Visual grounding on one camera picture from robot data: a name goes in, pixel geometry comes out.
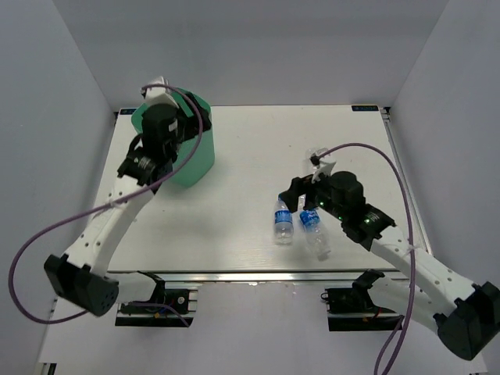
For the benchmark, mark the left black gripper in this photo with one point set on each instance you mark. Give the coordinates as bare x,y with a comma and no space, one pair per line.
192,122

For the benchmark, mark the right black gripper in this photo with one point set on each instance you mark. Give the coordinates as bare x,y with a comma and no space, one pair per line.
299,187

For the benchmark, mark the blue cap water bottle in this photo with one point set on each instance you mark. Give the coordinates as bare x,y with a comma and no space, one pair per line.
283,228

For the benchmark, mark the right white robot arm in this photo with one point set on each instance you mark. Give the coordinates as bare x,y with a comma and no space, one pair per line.
463,314

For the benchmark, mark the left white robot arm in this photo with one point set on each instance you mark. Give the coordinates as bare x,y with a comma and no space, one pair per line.
80,274

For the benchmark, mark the green plastic bin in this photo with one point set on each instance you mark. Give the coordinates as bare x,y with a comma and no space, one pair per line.
204,157

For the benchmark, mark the crushed blue label bottle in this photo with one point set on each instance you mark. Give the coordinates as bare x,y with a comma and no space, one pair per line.
315,235

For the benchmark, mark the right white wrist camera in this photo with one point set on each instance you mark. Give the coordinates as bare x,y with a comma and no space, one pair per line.
321,166

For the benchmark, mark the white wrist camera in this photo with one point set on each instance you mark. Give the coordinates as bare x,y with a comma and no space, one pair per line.
158,95
321,166

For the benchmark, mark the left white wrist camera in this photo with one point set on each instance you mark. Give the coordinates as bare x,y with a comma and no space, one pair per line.
158,95

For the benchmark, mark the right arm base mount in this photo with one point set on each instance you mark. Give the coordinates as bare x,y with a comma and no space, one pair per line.
351,309

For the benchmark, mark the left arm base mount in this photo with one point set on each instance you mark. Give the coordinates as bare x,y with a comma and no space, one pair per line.
165,307

